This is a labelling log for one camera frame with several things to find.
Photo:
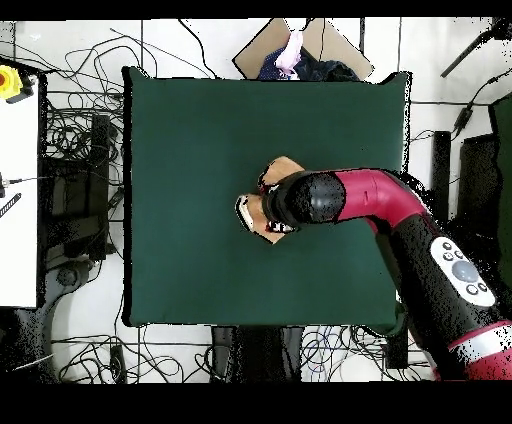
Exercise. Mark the tan terry towel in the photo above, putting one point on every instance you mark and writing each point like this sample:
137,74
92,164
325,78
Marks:
280,168

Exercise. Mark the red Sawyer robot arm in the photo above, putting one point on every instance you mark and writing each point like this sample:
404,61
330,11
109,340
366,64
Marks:
376,196

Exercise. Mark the black flat panel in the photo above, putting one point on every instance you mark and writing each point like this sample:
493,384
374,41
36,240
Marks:
478,184

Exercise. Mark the dark green table cloth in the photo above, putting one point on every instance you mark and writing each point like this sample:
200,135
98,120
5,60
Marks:
192,140

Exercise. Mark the blue dotted garment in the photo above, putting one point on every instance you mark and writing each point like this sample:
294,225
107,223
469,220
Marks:
268,66

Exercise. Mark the dark navy garment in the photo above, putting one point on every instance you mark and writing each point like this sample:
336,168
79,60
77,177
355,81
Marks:
328,71

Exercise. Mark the black table leg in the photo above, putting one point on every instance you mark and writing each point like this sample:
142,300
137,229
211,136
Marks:
396,348

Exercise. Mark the brown cardboard box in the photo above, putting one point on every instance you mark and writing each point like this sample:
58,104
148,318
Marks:
256,52

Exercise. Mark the pink garment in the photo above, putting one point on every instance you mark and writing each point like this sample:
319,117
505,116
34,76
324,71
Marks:
294,50

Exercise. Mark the black equipment rack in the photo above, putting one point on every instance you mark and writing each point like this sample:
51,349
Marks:
80,180

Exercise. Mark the black power strip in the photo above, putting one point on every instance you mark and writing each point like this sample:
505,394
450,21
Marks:
118,362

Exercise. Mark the black power adapter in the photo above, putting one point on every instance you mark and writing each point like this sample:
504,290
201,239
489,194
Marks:
463,118

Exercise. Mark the grey wheeled stand base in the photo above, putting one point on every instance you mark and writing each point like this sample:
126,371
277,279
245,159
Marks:
68,276

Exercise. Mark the green fabric sheet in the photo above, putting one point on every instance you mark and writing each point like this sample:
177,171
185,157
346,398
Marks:
506,180

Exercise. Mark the black tripod leg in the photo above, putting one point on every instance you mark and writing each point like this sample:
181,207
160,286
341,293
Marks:
464,54

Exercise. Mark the white desk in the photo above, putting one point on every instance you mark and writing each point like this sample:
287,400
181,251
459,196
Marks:
18,200

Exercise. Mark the yellow emergency stop button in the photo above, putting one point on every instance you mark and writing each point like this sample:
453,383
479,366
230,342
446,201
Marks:
8,82

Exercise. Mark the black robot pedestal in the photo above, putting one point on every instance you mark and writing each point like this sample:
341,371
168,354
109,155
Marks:
256,352

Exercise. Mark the black metal post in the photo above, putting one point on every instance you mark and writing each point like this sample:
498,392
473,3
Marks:
442,168

